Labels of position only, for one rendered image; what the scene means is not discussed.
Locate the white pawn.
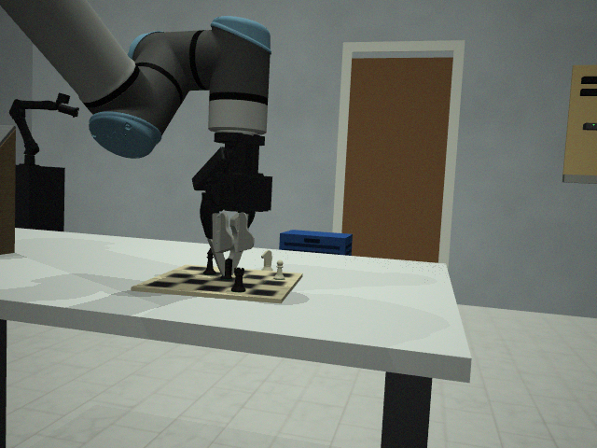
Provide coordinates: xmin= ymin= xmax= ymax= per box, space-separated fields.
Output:
xmin=273 ymin=260 xmax=285 ymax=280

